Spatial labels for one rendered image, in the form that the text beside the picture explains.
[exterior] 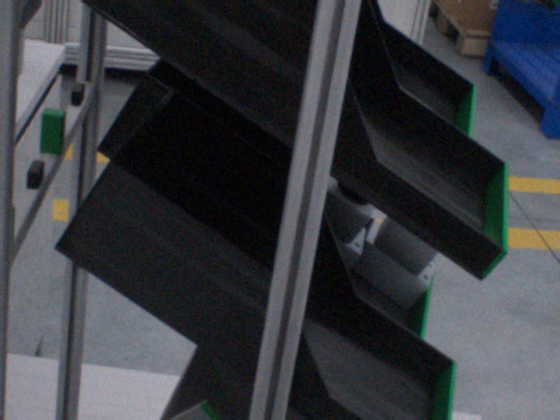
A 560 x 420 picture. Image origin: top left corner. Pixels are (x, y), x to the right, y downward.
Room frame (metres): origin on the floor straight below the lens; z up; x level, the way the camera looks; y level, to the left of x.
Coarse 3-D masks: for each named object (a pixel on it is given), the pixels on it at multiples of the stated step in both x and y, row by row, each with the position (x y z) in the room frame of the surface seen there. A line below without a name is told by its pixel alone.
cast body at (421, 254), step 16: (384, 224) 0.78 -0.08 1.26; (368, 240) 0.77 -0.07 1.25; (384, 240) 0.76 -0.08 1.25; (400, 240) 0.76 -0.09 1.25; (416, 240) 0.76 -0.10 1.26; (368, 256) 0.76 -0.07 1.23; (384, 256) 0.76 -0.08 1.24; (400, 256) 0.76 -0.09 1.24; (416, 256) 0.76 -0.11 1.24; (432, 256) 0.75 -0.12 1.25; (368, 272) 0.76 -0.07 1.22; (384, 272) 0.76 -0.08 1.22; (400, 272) 0.76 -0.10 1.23; (416, 272) 0.76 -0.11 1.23; (432, 272) 0.78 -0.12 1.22; (384, 288) 0.76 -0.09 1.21; (400, 288) 0.76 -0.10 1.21; (416, 288) 0.76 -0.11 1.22; (400, 304) 0.76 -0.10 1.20
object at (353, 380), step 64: (192, 128) 0.69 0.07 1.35; (128, 192) 0.57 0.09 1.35; (192, 192) 0.69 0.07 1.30; (256, 192) 0.69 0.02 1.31; (128, 256) 0.57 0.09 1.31; (192, 256) 0.56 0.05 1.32; (256, 256) 0.69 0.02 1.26; (320, 256) 0.68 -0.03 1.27; (192, 320) 0.56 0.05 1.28; (256, 320) 0.56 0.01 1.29; (320, 320) 0.66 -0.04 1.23; (384, 320) 0.67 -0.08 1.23; (320, 384) 0.55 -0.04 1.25; (384, 384) 0.63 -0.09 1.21; (448, 384) 0.64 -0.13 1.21
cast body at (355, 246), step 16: (336, 192) 0.74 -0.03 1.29; (352, 192) 0.75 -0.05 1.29; (336, 208) 0.74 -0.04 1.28; (352, 208) 0.74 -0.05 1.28; (368, 208) 0.75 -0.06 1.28; (336, 224) 0.74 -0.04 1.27; (352, 224) 0.74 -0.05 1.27; (336, 240) 0.74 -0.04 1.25; (352, 240) 0.74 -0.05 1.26; (352, 256) 0.74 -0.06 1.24
